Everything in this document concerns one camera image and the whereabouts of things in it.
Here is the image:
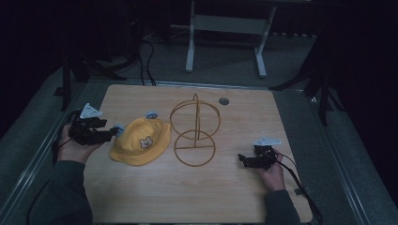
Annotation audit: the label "white metal desk frame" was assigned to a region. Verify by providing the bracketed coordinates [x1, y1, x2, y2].
[185, 0, 278, 79]

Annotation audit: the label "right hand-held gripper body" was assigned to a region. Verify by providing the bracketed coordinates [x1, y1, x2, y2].
[247, 136, 283, 172]

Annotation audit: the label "black metal stand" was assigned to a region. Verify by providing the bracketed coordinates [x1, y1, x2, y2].
[268, 27, 345, 127]
[54, 46, 128, 113]

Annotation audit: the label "gold wire hat stand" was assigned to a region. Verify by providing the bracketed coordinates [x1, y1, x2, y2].
[169, 92, 222, 168]

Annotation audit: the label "person's right hand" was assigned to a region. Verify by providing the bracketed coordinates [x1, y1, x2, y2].
[258, 152, 286, 192]

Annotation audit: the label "black floor cables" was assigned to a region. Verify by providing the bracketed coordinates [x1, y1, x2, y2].
[136, 37, 158, 87]

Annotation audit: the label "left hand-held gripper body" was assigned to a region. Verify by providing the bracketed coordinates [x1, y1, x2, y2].
[68, 102, 104, 146]

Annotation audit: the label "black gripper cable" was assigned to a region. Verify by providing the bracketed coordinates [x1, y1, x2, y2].
[274, 150, 324, 225]
[25, 110, 81, 225]

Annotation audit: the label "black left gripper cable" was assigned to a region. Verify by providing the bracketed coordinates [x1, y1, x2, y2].
[25, 110, 81, 225]

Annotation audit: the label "person's left hand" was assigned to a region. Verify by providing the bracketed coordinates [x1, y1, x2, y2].
[56, 123, 104, 165]

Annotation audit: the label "yellow bucket hat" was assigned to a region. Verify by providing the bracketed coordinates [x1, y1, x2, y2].
[109, 110, 173, 167]

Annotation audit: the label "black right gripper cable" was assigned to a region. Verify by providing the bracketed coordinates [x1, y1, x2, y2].
[274, 150, 324, 225]

